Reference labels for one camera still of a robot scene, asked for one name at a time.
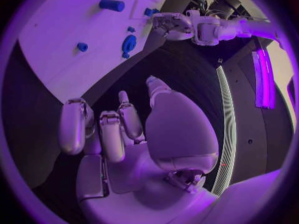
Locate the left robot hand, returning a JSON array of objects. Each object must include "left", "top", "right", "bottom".
[{"left": 151, "top": 12, "right": 194, "bottom": 41}]

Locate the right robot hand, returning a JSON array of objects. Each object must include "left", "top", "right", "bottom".
[{"left": 58, "top": 75, "right": 221, "bottom": 213}]

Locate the white task board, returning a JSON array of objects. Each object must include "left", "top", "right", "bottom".
[{"left": 16, "top": 0, "right": 176, "bottom": 103}]

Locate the blue plug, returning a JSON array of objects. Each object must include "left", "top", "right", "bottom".
[{"left": 144, "top": 7, "right": 160, "bottom": 17}]

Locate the blue gear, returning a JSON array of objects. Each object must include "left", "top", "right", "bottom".
[{"left": 121, "top": 34, "right": 138, "bottom": 59}]

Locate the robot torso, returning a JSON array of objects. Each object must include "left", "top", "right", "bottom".
[{"left": 210, "top": 39, "right": 297, "bottom": 198}]

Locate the glowing light bar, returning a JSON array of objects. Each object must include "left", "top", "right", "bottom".
[{"left": 251, "top": 47, "right": 277, "bottom": 110}]

